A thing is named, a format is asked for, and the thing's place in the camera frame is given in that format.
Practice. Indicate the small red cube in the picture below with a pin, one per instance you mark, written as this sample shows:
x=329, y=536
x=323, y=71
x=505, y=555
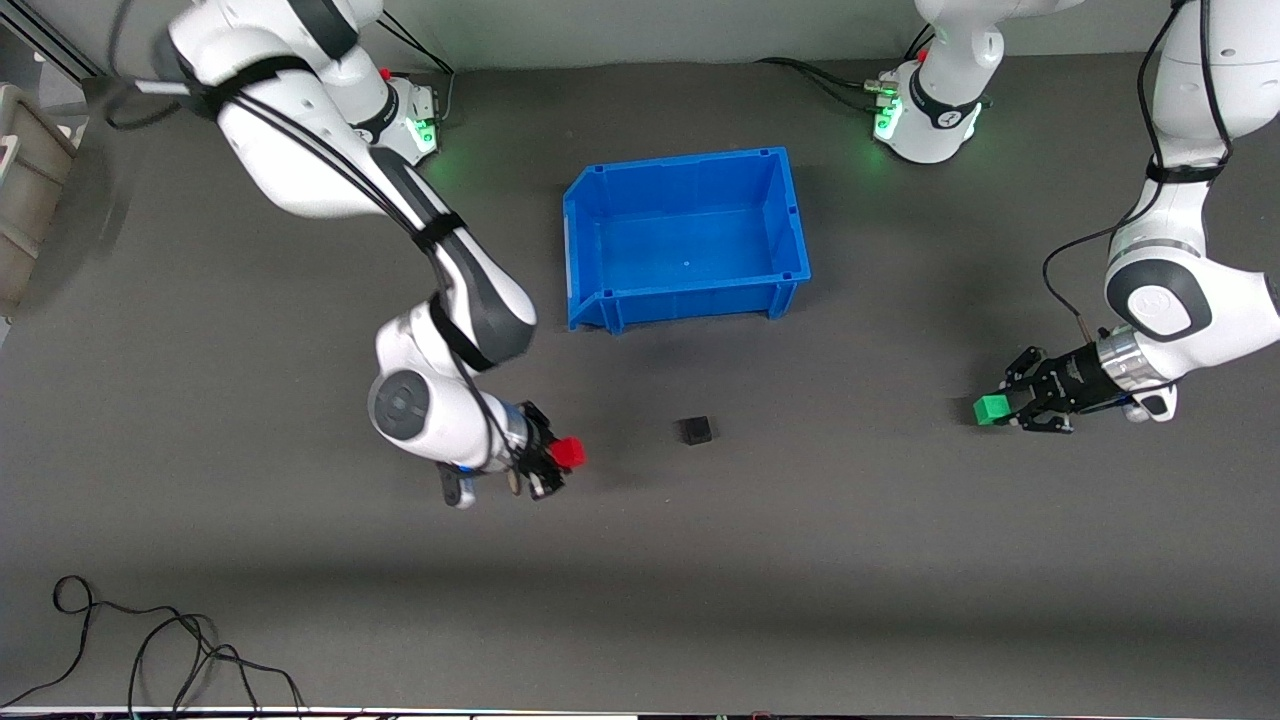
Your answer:
x=569, y=453

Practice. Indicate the aluminium frame rail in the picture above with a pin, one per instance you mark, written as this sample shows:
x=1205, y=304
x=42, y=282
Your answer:
x=50, y=40

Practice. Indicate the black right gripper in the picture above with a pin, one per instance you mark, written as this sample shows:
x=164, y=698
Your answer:
x=533, y=444

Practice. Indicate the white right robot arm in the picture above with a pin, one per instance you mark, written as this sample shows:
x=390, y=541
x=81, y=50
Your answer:
x=300, y=160

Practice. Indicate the blue plastic storage bin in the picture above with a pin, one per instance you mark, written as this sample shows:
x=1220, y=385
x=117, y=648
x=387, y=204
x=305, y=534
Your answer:
x=685, y=255

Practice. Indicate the small black cube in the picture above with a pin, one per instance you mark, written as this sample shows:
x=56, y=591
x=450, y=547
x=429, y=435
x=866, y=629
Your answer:
x=695, y=431

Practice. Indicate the beige plastic crate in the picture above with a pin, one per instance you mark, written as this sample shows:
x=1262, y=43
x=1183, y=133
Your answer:
x=30, y=190

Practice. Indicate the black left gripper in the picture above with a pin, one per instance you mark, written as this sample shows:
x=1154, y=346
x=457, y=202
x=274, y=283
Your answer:
x=1062, y=385

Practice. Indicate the small green cube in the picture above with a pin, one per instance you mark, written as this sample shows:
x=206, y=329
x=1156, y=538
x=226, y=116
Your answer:
x=990, y=409

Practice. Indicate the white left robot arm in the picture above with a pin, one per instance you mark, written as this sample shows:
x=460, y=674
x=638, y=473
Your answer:
x=1190, y=290

